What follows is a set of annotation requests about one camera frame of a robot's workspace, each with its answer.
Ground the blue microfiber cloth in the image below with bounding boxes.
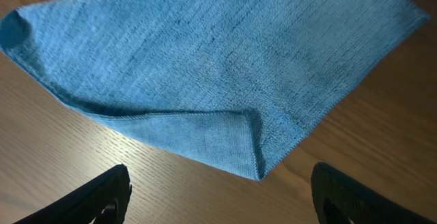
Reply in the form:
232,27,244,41
1,0,429,180

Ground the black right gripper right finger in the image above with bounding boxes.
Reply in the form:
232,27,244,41
311,162,435,224

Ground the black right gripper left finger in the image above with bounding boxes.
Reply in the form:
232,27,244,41
15,165,132,224

